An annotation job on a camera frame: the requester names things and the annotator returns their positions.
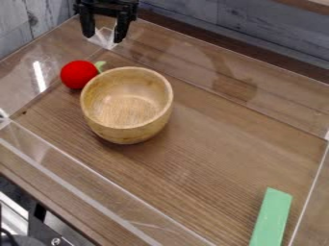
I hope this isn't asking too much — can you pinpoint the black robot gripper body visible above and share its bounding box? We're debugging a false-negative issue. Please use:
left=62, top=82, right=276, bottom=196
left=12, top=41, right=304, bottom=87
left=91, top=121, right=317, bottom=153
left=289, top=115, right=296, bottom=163
left=74, top=0, right=139, bottom=20

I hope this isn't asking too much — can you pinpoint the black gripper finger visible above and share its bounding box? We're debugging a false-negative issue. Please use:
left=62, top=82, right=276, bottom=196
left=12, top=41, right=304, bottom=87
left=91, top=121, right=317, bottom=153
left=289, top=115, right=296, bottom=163
left=80, top=12, right=95, bottom=38
left=114, top=12, right=130, bottom=43

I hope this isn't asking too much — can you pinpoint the red felt ball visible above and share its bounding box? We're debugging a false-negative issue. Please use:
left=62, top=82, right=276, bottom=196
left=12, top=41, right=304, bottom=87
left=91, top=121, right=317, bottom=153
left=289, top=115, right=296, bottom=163
left=59, top=61, right=106, bottom=89

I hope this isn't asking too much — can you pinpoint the light wooden bowl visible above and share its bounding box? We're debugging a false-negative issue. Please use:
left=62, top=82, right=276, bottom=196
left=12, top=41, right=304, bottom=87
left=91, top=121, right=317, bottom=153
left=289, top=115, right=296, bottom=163
left=80, top=66, right=174, bottom=144

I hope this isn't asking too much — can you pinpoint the green tape strip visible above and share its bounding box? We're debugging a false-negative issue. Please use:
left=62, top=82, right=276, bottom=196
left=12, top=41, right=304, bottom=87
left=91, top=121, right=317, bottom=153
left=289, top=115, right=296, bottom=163
left=248, top=187, right=293, bottom=246

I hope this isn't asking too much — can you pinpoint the clear acrylic tray enclosure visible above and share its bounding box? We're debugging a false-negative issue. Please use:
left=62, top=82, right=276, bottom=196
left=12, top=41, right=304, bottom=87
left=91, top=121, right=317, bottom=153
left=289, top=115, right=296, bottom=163
left=0, top=20, right=329, bottom=246

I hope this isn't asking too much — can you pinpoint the black table frame bracket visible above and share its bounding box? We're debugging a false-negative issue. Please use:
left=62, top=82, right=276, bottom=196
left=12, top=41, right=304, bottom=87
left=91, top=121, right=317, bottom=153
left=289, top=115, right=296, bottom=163
left=28, top=203, right=75, bottom=246

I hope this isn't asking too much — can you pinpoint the black cable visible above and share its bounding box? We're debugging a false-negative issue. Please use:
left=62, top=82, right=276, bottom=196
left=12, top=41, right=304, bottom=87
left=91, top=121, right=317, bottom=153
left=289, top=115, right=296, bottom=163
left=0, top=228, right=18, bottom=246

